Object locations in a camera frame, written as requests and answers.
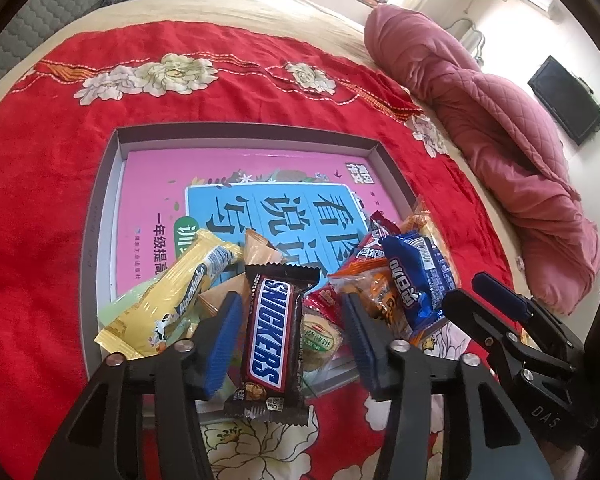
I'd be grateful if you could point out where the white metal rack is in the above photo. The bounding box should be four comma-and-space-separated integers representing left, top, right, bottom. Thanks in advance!
450, 17, 487, 67

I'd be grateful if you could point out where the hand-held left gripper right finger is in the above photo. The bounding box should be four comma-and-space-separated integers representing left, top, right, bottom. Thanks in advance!
340, 292, 556, 480

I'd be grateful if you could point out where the orange peanut packet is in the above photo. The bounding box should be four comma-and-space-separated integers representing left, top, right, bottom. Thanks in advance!
327, 255, 417, 347

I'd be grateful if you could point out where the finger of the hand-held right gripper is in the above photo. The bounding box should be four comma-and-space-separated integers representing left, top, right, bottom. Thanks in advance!
471, 271, 582, 357
442, 287, 577, 382

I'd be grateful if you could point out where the brown chocolate bar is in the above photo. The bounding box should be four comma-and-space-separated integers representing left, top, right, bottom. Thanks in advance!
224, 264, 322, 427

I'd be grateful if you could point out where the light green snack packet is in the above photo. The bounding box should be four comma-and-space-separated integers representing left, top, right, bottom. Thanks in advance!
97, 280, 206, 343

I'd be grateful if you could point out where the pink and blue book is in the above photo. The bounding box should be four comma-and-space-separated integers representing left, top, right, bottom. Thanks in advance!
112, 150, 383, 311

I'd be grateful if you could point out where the grey quilted headboard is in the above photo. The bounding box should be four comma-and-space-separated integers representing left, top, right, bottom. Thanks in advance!
0, 0, 147, 102

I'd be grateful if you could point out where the long yellow wafer packet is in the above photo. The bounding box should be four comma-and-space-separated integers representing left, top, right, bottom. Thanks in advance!
94, 230, 244, 361

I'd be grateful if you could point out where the red floral blanket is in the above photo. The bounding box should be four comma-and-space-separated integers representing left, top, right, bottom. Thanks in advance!
0, 22, 531, 480

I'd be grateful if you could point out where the black television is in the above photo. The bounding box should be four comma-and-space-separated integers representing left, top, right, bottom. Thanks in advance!
527, 55, 600, 147

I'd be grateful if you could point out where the long red snack packet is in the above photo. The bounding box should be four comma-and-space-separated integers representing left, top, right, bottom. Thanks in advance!
304, 210, 398, 332

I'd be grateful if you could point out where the beige triangular snack packet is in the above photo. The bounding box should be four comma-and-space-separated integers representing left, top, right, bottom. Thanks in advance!
199, 228, 287, 321

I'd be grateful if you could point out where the shallow grey cardboard box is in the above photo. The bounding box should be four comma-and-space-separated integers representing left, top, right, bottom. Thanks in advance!
80, 122, 422, 402

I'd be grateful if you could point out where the blue cookie packet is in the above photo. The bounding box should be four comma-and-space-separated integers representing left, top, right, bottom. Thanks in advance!
380, 232, 459, 344

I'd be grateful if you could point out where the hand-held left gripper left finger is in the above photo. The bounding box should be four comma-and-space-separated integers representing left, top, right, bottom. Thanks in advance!
35, 291, 245, 480

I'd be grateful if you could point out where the small clear round cake packet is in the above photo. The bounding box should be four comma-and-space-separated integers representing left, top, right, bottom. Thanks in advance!
300, 305, 347, 376

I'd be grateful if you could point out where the beige bed sheet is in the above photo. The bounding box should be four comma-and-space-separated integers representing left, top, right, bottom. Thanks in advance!
0, 0, 531, 281

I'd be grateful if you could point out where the pink quilted duvet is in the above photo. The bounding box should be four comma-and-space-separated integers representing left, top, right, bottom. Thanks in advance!
364, 4, 600, 317

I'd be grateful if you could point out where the clear rice cracker packet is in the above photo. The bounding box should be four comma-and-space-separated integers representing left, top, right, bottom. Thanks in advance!
399, 197, 457, 281

